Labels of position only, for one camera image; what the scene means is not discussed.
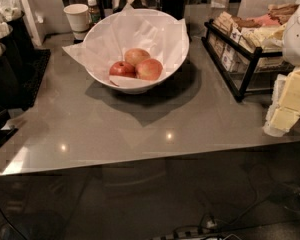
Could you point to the small brown sauce bottle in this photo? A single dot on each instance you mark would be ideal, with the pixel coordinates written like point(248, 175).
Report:
point(94, 11)

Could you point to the black wire condiment rack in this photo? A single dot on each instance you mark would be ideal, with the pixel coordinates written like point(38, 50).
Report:
point(244, 72)

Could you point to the red apple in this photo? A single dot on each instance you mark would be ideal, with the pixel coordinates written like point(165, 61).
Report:
point(149, 69)
point(122, 68)

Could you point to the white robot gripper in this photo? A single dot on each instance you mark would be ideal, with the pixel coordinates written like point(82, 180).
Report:
point(297, 37)

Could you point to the white paper liner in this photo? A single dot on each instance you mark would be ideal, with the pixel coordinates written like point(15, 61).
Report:
point(116, 37)

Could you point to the red apple front left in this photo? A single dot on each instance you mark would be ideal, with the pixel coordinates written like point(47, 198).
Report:
point(122, 68)

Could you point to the white paper cup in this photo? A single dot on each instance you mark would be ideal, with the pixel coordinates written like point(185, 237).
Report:
point(78, 17)

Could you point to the white ceramic bowl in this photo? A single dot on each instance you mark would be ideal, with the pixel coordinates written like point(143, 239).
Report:
point(136, 87)

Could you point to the yellowish apple at back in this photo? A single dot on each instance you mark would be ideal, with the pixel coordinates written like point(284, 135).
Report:
point(136, 55)

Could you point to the black container with packets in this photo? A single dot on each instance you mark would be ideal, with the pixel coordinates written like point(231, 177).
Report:
point(17, 74)

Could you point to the power strip with cables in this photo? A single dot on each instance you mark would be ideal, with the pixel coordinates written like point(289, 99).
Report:
point(206, 229)

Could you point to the red apple front right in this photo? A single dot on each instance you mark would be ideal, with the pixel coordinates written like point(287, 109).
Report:
point(149, 69)

